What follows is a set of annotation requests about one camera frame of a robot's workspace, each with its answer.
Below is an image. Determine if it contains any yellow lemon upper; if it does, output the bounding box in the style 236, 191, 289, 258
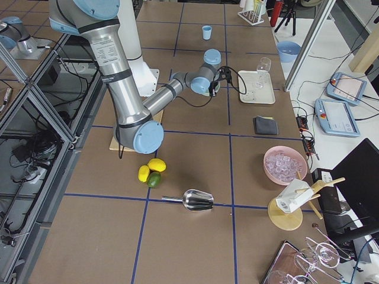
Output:
147, 158, 166, 172

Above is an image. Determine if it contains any blue bowl on desk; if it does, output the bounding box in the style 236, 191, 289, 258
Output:
277, 41, 301, 63

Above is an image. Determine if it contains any clear wine glass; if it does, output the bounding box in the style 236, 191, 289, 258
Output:
254, 57, 271, 89

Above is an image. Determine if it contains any yellow lemon lower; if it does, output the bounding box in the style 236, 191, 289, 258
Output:
138, 165, 150, 183

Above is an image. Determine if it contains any glass rack with glasses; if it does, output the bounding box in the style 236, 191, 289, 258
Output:
261, 237, 351, 283

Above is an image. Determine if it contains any wooden paper towel stand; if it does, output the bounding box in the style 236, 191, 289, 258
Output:
268, 177, 345, 231

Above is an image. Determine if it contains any wooden cutting board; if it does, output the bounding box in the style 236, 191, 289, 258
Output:
109, 110, 163, 152

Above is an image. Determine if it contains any teach pendant near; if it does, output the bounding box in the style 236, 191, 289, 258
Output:
314, 99, 361, 137

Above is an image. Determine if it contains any light blue plastic cup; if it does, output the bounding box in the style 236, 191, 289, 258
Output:
202, 25, 213, 40

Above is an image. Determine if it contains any black monitor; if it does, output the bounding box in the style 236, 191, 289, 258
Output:
329, 138, 378, 244

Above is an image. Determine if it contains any grey folded cloth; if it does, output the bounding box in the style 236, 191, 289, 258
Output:
253, 116, 279, 135

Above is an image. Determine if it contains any white wire cup rack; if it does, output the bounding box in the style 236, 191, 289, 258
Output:
237, 0, 266, 26

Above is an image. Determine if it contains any black camera cable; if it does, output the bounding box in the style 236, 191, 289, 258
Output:
170, 66, 249, 108

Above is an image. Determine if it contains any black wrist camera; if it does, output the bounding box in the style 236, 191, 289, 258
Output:
217, 66, 233, 85

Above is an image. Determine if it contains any teach pendant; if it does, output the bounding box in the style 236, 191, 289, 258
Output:
326, 72, 367, 106
314, 99, 361, 137

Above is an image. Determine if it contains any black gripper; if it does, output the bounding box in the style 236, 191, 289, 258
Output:
208, 81, 219, 96

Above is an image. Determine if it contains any silver metal ice scoop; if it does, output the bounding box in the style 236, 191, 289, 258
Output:
162, 189, 214, 211

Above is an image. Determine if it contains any black tripod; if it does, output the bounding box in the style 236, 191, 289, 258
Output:
274, 0, 298, 36

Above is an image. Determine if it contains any pink bowl of ice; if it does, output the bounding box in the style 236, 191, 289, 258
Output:
263, 146, 308, 185

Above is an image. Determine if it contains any green lime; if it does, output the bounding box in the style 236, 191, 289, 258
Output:
146, 172, 161, 188

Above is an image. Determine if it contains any green bowl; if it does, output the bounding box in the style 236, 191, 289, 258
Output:
203, 82, 220, 97

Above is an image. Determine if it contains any cream bear tray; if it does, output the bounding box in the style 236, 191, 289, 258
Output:
238, 70, 275, 104

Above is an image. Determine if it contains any black power strip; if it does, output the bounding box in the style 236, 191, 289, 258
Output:
296, 115, 319, 159

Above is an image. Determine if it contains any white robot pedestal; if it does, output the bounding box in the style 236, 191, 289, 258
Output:
117, 0, 159, 97

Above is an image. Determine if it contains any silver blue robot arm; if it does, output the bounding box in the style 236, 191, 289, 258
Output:
49, 1, 221, 154
1, 16, 52, 60

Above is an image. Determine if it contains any teach pendant far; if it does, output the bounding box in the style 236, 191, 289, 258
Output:
326, 72, 367, 106

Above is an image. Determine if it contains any yellow lemon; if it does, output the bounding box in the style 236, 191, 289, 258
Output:
138, 165, 150, 183
147, 158, 166, 172

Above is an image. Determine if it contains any aluminium frame post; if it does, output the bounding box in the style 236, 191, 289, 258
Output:
284, 0, 336, 92

